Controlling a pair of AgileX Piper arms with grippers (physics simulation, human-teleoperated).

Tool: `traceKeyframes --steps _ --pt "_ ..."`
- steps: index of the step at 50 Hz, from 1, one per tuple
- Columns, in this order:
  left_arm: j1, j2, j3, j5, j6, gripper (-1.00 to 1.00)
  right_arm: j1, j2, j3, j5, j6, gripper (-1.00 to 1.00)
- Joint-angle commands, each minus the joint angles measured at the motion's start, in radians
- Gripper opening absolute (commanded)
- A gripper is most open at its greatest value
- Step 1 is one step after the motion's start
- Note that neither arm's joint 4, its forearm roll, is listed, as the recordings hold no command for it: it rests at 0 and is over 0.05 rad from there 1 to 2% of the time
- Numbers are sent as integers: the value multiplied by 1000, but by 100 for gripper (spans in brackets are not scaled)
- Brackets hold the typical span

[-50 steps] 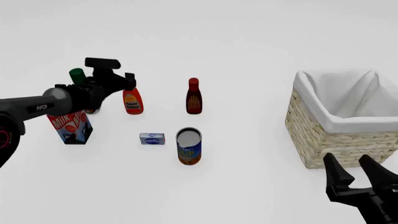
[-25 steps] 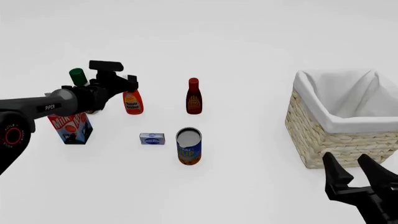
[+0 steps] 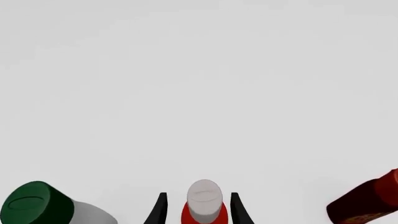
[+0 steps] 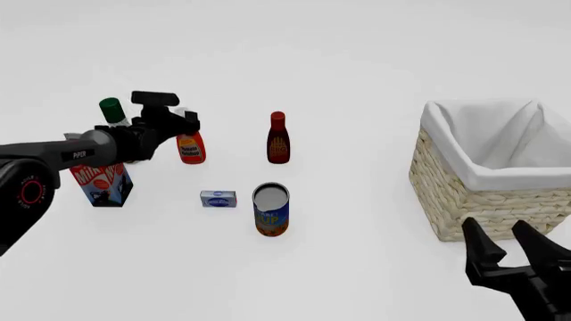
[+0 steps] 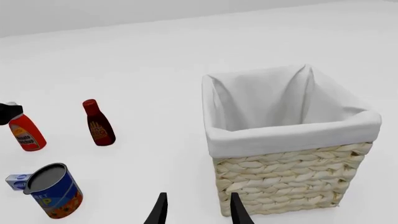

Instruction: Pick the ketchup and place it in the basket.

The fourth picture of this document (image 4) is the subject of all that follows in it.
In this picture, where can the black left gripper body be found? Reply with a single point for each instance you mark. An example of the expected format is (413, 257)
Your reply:
(154, 128)

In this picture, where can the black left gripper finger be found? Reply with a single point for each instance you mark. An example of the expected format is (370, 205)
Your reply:
(192, 115)
(185, 127)

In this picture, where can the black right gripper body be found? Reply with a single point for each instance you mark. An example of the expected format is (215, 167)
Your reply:
(535, 291)

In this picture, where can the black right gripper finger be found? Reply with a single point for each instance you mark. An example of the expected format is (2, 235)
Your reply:
(544, 249)
(481, 245)

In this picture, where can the red tomato ketchup bottle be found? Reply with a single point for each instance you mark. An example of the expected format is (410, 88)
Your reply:
(192, 151)

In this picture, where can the grey and black left robot arm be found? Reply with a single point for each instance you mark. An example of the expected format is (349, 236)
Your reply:
(53, 152)

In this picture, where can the woven wicker basket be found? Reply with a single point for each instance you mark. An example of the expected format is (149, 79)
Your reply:
(450, 200)

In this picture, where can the white cloth basket liner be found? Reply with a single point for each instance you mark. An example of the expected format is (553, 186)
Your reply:
(482, 133)

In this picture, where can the black plate on stalk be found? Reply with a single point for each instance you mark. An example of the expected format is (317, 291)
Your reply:
(154, 97)

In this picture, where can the green capped bottle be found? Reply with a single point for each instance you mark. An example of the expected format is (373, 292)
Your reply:
(111, 108)

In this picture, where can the red and blue milk carton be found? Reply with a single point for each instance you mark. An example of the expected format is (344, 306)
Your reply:
(103, 187)

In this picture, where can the small blue butter box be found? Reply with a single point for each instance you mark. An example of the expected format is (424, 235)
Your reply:
(217, 199)

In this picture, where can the dark red BBQ sauce bottle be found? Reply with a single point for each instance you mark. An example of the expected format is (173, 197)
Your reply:
(278, 147)

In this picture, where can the blue and orange soup can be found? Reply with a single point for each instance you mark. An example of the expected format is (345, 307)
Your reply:
(271, 214)

